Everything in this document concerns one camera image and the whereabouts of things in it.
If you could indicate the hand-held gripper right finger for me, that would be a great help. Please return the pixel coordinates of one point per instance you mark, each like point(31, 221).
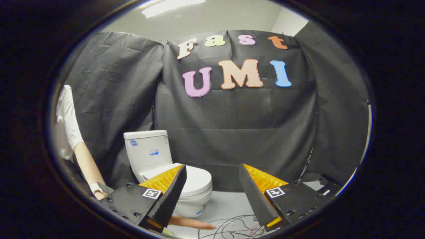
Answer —
point(254, 196)

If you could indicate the white wristwatch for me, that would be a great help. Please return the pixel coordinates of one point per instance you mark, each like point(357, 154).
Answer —
point(98, 188)

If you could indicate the white toilet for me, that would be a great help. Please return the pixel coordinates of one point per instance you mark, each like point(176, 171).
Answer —
point(147, 152)

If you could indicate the person's white shirt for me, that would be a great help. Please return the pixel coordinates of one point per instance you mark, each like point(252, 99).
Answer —
point(68, 119)

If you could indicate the ceiling light panel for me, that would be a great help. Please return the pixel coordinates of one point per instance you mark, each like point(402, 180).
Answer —
point(166, 6)

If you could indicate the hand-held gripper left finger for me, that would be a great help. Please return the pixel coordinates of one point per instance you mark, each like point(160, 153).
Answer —
point(172, 196)

